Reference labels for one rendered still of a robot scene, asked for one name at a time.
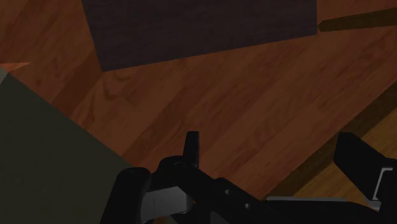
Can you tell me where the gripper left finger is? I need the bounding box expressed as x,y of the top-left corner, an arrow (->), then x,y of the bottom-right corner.
99,130 -> 218,224

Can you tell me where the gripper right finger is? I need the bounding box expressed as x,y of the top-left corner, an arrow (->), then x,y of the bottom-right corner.
333,132 -> 397,215

